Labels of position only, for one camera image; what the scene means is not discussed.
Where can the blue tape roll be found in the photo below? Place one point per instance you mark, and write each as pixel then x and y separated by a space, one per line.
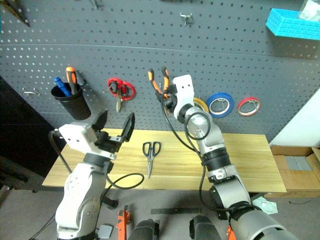
pixel 228 98

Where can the dark pointed hanging tool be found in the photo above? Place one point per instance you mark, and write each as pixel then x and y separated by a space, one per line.
pixel 21 15

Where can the black table foot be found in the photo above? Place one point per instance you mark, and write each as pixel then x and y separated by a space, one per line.
pixel 111 203

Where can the grey pegboard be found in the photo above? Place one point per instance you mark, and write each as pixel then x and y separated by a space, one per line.
pixel 150 40

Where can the white bag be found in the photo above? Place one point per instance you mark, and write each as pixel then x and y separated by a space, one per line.
pixel 310 10

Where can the red tape roll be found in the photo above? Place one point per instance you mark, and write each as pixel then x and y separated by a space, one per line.
pixel 253 100

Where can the white green plastic packet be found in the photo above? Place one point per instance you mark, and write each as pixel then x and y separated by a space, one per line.
pixel 266 206

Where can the metal hanging tool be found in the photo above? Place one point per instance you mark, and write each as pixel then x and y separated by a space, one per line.
pixel 96 3

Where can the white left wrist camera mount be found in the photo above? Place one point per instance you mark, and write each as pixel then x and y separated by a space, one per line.
pixel 80 137

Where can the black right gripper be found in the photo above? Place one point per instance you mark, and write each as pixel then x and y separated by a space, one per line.
pixel 171 102

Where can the yellow tape roll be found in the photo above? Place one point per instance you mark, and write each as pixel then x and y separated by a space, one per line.
pixel 201 101

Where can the black cabinet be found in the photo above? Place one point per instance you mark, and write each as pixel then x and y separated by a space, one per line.
pixel 20 130

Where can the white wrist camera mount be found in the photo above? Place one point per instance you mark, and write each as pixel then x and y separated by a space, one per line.
pixel 184 92
pixel 80 137

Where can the black tool cup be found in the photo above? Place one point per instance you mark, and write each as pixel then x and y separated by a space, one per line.
pixel 75 105

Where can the orange black clamp tool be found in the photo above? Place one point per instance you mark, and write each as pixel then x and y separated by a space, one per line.
pixel 123 222

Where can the dark rounded shape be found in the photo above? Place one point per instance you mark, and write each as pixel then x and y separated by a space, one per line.
pixel 145 230
pixel 203 227

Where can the brown cardboard box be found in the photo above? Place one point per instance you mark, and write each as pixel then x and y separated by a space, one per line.
pixel 300 180

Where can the metal pegboard hook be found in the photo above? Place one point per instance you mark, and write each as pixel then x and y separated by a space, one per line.
pixel 31 93
pixel 185 17

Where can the white panel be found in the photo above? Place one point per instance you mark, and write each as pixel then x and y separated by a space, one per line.
pixel 300 125

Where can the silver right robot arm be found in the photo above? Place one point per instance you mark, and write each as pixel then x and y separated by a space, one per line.
pixel 220 155

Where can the small orange object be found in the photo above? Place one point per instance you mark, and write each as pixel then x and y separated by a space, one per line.
pixel 230 233

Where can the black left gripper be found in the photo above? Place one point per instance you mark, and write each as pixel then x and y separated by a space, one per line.
pixel 107 143

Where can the black flat bar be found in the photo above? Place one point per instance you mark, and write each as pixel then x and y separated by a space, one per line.
pixel 175 211

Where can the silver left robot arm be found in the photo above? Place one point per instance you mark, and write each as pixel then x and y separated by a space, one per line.
pixel 80 195

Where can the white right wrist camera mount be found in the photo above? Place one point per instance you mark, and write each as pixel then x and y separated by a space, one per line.
pixel 184 92

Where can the grey square pad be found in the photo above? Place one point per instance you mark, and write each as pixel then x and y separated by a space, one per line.
pixel 106 231

